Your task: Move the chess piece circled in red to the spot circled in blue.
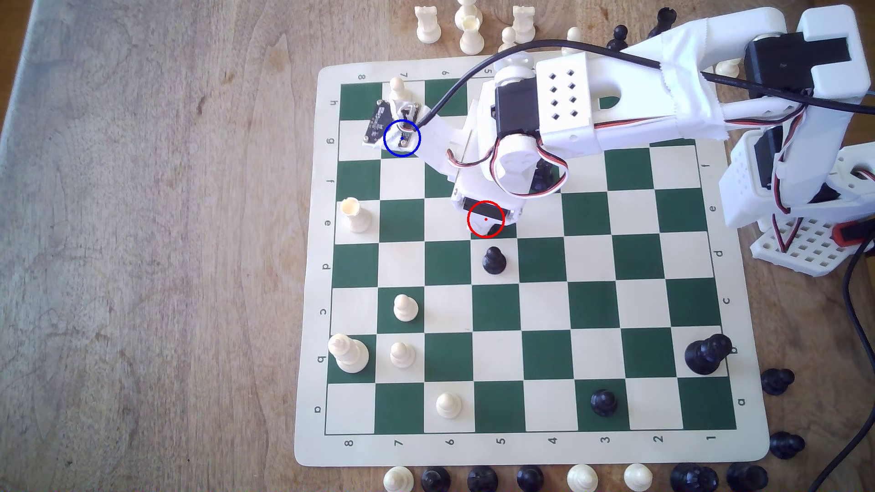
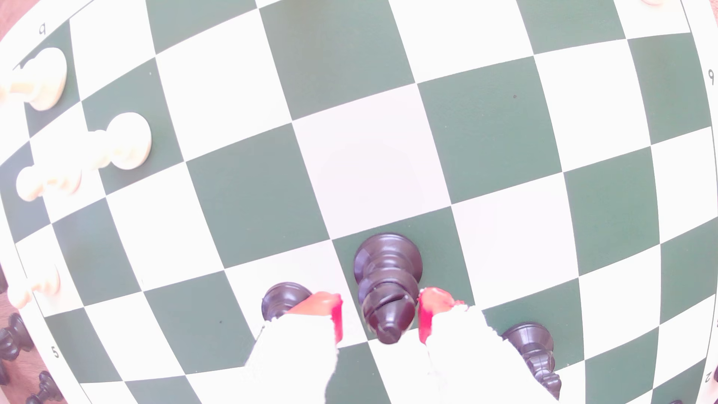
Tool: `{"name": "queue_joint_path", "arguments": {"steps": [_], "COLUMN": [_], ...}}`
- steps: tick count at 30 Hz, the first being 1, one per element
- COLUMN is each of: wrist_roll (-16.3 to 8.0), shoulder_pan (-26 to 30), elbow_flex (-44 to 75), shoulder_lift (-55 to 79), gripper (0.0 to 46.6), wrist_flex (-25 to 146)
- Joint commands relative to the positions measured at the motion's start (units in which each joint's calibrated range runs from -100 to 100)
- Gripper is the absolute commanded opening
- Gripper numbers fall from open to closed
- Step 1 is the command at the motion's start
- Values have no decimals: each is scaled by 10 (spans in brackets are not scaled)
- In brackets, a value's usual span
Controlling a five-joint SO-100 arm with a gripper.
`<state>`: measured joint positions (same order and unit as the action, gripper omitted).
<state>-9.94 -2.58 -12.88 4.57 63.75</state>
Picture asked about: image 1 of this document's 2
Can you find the white chess rook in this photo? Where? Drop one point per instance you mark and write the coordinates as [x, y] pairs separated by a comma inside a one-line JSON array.
[[355, 217], [428, 26], [523, 24]]

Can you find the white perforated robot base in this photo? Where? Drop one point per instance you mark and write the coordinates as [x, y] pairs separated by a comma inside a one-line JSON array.
[[806, 249]]

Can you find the tall white chess bishop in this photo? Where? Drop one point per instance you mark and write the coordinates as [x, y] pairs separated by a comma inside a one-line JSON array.
[[350, 354]]

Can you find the tall white chess piece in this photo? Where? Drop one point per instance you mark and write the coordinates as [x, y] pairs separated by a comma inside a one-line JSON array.
[[468, 8], [471, 37]]

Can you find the red table clamp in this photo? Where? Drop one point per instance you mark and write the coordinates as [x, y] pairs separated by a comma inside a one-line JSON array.
[[851, 232]]

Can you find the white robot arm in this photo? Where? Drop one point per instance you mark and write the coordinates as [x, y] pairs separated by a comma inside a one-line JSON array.
[[615, 95]]

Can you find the tall black chess piece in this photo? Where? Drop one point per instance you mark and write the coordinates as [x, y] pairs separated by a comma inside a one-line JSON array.
[[707, 354]]

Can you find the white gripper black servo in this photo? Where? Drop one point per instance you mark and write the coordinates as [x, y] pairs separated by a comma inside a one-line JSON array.
[[486, 213]]

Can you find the black chess pawn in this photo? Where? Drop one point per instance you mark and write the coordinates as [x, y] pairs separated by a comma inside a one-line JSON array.
[[493, 261], [482, 480], [603, 403], [530, 480], [619, 35], [435, 480]]

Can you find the gripper camera on white mount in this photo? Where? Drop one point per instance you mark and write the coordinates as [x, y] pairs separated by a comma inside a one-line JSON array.
[[379, 123]]

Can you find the white chess pawn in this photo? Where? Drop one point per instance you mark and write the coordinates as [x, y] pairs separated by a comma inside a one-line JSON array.
[[402, 355], [582, 479], [573, 35], [448, 405], [397, 87], [507, 39], [405, 309], [637, 478], [398, 480], [728, 68]]

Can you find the green and cream chess mat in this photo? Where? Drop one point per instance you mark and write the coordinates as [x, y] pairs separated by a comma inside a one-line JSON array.
[[588, 307]]

